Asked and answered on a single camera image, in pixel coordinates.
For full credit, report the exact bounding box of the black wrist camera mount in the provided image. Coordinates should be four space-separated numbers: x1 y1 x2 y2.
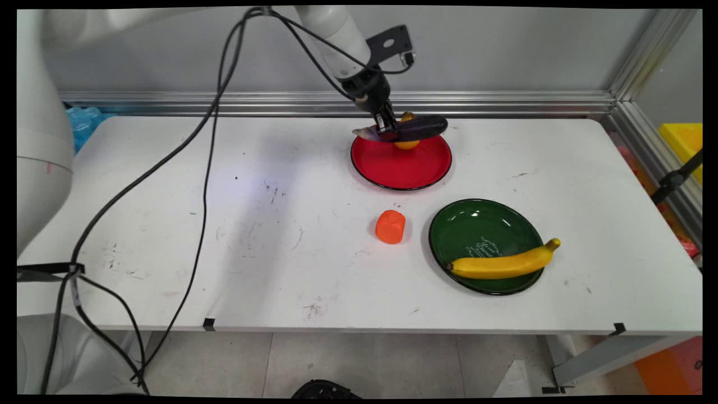
366 24 417 72

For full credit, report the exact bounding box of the blue patterned cloth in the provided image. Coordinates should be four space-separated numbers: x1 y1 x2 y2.
65 105 117 154

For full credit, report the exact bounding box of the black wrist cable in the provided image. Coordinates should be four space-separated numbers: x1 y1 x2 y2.
264 8 416 103

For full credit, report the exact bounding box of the grey table leg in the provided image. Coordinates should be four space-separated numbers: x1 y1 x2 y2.
119 330 153 384
545 334 682 389

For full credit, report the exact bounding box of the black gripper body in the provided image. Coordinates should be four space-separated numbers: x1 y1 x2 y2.
340 66 394 121

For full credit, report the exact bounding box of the horizontal aluminium frame rail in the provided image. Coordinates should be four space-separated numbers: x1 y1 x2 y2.
59 91 616 119

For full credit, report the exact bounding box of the yellow pear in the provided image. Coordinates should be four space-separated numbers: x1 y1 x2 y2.
393 111 422 151

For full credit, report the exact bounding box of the vertical aluminium frame post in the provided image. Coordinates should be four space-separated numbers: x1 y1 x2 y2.
608 8 699 103

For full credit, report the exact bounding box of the long black cable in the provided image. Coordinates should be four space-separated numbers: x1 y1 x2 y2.
39 6 270 395

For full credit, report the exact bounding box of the slanted aluminium frame rail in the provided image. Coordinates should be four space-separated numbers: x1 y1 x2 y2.
601 101 703 250

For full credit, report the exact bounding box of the red round plate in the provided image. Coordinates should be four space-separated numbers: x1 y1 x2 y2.
351 132 453 191

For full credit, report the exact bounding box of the orange cube-shaped toy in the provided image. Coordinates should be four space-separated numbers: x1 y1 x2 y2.
375 210 407 245

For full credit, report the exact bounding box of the black round floor object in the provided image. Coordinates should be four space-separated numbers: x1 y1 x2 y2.
291 379 362 400

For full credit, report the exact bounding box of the yellow banana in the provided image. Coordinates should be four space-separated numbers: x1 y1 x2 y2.
447 238 561 281

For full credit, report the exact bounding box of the black stand clamp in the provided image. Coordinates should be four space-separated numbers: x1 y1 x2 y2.
650 149 703 206

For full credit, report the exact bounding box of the yellow plastic box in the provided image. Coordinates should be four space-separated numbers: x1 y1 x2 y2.
657 123 703 187

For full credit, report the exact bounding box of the green round plate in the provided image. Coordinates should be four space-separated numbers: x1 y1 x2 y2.
429 198 546 296

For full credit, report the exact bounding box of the purple eggplant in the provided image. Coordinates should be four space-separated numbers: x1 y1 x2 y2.
352 114 449 143

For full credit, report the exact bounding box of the black cable strap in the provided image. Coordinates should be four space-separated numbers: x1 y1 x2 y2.
17 261 86 282

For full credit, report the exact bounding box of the orange box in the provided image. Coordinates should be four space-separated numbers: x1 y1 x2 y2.
633 336 703 396

